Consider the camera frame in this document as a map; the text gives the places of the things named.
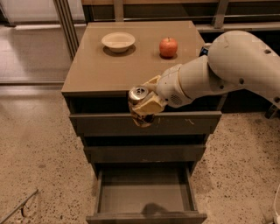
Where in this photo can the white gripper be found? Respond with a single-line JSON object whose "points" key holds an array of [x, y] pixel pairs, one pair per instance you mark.
{"points": [[171, 87]]}

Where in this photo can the orange soda can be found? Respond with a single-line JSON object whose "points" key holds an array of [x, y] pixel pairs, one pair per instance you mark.
{"points": [[135, 96]]}

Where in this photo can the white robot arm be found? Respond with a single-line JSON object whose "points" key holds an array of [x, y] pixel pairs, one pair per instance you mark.
{"points": [[235, 60]]}

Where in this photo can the top grey drawer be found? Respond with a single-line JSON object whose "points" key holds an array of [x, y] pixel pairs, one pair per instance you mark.
{"points": [[164, 124]]}

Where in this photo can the grey drawer cabinet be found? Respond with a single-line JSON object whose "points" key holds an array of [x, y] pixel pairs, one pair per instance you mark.
{"points": [[99, 80]]}

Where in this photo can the blue pepsi can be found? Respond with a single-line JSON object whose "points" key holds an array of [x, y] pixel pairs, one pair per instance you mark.
{"points": [[204, 49]]}

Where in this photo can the middle grey drawer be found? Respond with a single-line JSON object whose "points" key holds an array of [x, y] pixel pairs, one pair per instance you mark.
{"points": [[145, 153]]}

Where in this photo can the open bottom grey drawer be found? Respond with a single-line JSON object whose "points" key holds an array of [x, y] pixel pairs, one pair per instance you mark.
{"points": [[145, 195]]}

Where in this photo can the red apple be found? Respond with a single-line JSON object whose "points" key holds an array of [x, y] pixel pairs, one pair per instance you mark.
{"points": [[168, 47]]}

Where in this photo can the white bowl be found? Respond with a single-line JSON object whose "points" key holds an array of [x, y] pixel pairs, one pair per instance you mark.
{"points": [[118, 42]]}

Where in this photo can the small grey device on floor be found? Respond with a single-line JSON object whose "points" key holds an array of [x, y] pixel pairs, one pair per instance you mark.
{"points": [[271, 111]]}

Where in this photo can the metal rod on floor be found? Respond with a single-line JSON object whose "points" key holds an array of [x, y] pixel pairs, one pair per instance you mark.
{"points": [[19, 206]]}

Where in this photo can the metal window frame post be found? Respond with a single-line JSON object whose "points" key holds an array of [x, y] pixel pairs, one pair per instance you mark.
{"points": [[67, 24]]}

